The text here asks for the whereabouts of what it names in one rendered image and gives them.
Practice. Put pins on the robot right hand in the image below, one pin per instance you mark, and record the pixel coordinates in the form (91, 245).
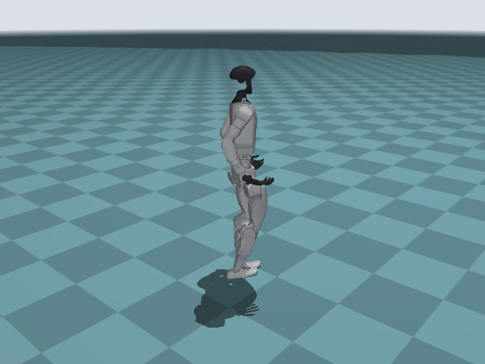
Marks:
(250, 180)

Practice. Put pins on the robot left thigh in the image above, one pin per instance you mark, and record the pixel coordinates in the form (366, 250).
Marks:
(243, 203)

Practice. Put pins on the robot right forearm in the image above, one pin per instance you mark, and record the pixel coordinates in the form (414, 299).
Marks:
(233, 158)

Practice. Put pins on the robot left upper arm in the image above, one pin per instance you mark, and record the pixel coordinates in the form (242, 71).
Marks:
(226, 125)

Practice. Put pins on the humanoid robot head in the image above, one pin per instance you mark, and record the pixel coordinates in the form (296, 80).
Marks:
(242, 74)

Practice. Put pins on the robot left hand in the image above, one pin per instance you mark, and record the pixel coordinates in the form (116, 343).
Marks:
(256, 163)

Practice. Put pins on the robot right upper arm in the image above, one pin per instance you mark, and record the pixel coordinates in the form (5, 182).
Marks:
(242, 118)

